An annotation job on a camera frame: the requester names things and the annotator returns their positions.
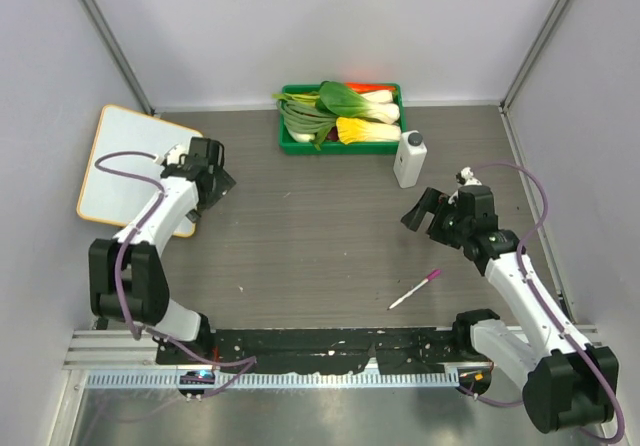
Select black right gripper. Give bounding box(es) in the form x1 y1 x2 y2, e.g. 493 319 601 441
402 187 472 250

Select orange-framed whiteboard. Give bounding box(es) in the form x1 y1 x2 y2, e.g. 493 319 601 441
75 104 205 239

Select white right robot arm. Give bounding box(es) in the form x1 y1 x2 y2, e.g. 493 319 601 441
401 185 622 433

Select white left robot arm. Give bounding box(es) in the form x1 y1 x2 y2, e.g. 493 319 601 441
88 137 235 365

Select white plastic bottle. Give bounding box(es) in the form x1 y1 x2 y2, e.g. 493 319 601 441
393 130 427 189

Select yellow-leaf cabbage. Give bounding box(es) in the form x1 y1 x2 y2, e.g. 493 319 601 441
336 117 401 145

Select white radish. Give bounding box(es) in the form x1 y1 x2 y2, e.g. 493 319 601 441
289 131 315 143

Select green long beans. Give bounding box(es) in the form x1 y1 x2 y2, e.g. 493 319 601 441
273 92 337 134

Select green plastic tray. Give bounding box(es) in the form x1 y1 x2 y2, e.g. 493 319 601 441
279 83 407 155

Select orange carrot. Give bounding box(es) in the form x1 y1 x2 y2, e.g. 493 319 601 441
345 82 396 94

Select green bok choy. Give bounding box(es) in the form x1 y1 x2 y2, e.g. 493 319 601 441
316 81 400 124

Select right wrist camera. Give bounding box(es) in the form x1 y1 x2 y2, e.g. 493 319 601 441
456 167 483 187

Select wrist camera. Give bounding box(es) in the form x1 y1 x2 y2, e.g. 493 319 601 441
153 144 188 167
456 167 483 187

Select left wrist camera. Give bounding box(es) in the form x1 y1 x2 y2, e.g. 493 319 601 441
153 144 188 167

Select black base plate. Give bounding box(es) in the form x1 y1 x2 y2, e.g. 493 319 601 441
186 327 488 375

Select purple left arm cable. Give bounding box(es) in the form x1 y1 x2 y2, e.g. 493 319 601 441
93 151 259 400

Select white slotted cable duct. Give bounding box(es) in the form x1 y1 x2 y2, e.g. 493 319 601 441
85 369 459 390

